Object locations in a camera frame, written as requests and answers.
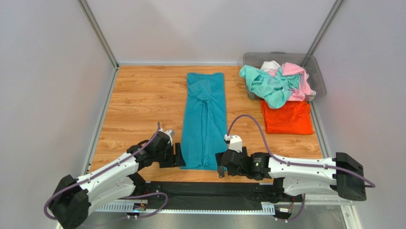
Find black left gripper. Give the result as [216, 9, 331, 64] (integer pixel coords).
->
[154, 142, 186, 167]

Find teal t shirt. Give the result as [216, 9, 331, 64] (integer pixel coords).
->
[181, 73, 228, 170]

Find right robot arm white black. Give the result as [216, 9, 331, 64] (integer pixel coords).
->
[215, 147, 366, 201]

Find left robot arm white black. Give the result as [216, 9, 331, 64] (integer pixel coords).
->
[43, 128, 175, 229]

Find folded orange t shirt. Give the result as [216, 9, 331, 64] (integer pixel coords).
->
[260, 100, 313, 135]

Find mint green t shirt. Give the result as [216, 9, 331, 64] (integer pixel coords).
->
[239, 65, 292, 109]

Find pink t shirt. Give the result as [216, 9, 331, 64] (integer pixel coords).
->
[266, 62, 316, 102]

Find white t shirt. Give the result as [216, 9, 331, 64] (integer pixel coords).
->
[260, 61, 281, 73]

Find clear plastic bin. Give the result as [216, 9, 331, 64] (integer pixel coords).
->
[243, 52, 326, 101]

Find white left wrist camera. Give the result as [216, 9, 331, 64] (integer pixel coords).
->
[159, 128, 175, 146]

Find aluminium front frame rail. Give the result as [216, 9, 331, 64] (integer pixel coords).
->
[98, 183, 353, 215]

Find left aluminium corner post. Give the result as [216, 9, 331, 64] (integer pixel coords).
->
[77, 0, 120, 70]

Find aluminium corner post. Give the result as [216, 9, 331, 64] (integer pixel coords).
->
[77, 0, 120, 70]
[301, 0, 346, 67]

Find right aluminium corner post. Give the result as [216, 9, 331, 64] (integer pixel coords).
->
[301, 0, 346, 67]

